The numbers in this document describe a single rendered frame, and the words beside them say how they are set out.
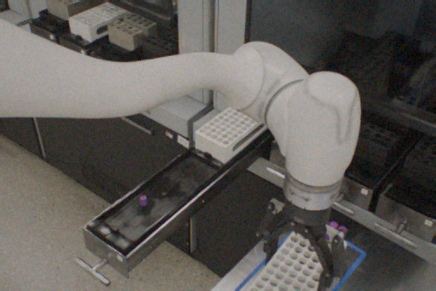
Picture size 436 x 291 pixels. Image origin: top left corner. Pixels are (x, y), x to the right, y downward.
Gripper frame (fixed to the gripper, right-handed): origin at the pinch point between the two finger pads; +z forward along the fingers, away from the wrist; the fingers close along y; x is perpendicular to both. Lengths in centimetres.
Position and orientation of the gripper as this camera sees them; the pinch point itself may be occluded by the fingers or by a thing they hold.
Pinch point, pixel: (295, 271)
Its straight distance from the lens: 102.6
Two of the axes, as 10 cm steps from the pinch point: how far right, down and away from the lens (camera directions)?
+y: 8.2, 3.8, -4.3
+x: 5.7, -5.1, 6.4
